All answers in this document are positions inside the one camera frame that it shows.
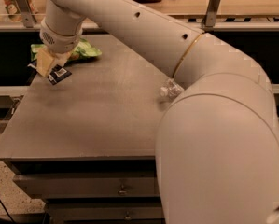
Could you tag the lower drawer with knob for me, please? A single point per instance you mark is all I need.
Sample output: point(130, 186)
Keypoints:
point(104, 211)

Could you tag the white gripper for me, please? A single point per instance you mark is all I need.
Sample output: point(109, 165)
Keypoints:
point(61, 42)

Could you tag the clear plastic water bottle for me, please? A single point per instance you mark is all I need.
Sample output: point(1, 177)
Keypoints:
point(170, 89)

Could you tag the green rice chip bag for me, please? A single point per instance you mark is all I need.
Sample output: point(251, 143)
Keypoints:
point(83, 51)

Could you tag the grey drawer cabinet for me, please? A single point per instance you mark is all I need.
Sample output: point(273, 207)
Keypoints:
point(103, 118)

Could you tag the right metal bracket post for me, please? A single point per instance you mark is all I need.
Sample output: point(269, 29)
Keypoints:
point(209, 20)

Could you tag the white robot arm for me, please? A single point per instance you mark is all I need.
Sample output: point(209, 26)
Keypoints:
point(217, 146)

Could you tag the left metal bracket post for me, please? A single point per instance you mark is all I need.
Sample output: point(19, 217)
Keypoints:
point(28, 19)

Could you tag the upper drawer with knob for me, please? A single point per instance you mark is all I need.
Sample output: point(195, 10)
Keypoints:
point(88, 185)

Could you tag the metal bracket post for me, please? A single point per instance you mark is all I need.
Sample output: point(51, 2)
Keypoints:
point(209, 20)
point(28, 19)

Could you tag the dark blue rxbar wrapper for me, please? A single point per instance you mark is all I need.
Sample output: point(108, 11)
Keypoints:
point(58, 74)

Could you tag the drawer with knob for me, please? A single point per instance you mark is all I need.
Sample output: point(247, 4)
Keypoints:
point(104, 211)
point(88, 185)

